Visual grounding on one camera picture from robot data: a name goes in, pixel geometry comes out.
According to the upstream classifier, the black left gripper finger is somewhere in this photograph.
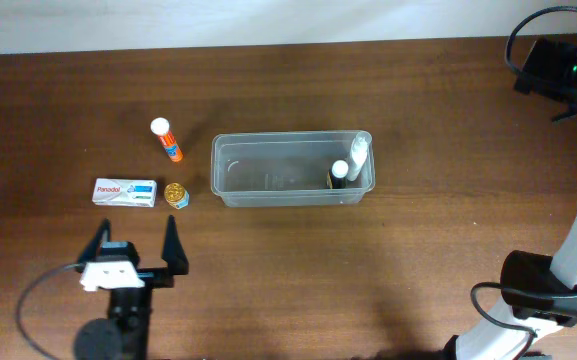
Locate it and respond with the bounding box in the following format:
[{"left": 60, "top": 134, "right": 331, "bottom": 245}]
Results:
[
  {"left": 161, "top": 215, "right": 189, "bottom": 275},
  {"left": 77, "top": 219, "right": 111, "bottom": 264}
]

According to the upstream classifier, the dark bottle white cap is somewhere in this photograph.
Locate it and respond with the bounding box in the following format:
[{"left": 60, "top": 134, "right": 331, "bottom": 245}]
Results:
[{"left": 327, "top": 160, "right": 349, "bottom": 189}]

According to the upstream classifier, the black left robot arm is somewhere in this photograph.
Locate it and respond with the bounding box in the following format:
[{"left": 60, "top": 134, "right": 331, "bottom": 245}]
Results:
[{"left": 73, "top": 215, "right": 189, "bottom": 359}]

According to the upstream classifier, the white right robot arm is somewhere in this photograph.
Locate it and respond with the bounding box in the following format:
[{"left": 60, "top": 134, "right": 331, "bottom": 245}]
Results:
[{"left": 440, "top": 6, "right": 577, "bottom": 359}]

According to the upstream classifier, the clear plastic container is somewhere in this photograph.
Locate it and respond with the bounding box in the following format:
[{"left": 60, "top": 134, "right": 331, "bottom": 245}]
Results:
[{"left": 211, "top": 130, "right": 376, "bottom": 207}]

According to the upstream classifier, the white Panadol box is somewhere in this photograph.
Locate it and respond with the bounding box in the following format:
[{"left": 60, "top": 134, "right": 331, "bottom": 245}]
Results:
[{"left": 92, "top": 178, "right": 157, "bottom": 208}]

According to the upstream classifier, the small gold-lidded jar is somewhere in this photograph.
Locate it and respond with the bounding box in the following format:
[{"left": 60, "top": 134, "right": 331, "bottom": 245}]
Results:
[{"left": 164, "top": 183, "right": 189, "bottom": 209}]

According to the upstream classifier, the orange effervescent tablet tube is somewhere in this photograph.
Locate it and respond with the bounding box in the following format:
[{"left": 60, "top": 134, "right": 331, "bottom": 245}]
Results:
[{"left": 150, "top": 117, "right": 183, "bottom": 162}]

